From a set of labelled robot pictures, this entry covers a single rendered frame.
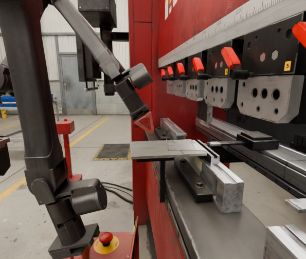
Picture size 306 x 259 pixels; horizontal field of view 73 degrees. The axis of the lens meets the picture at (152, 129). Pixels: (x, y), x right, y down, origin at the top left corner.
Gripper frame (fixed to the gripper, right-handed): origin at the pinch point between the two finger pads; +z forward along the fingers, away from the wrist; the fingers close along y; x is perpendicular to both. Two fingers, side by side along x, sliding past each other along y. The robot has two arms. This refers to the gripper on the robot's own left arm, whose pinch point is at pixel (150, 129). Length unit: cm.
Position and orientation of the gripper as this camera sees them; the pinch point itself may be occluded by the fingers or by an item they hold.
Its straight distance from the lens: 75.2
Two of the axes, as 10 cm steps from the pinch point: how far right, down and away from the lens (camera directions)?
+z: 5.1, 8.2, 2.5
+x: -8.5, 5.3, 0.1
